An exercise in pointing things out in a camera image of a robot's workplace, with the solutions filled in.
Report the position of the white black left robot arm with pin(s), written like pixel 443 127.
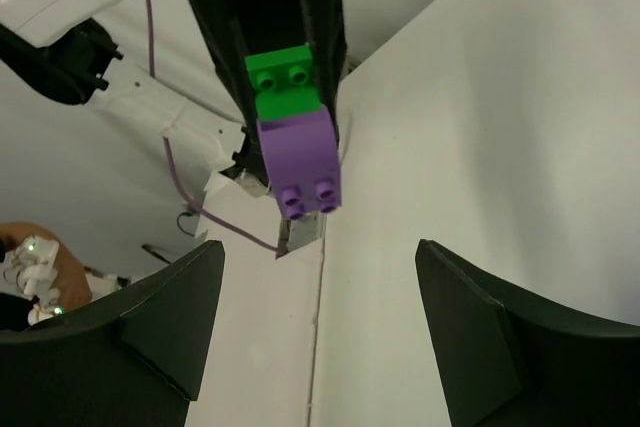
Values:
pixel 224 335

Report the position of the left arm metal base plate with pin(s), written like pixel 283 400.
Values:
pixel 296 234

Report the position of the purple rounded brick cluster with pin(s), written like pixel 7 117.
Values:
pixel 302 162

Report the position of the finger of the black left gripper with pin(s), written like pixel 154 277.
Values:
pixel 221 31
pixel 325 31

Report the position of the green brick cluster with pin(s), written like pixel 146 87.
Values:
pixel 283 82

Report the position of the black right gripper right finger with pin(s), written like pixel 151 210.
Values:
pixel 509 357

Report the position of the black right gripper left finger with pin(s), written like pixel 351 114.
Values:
pixel 133 358

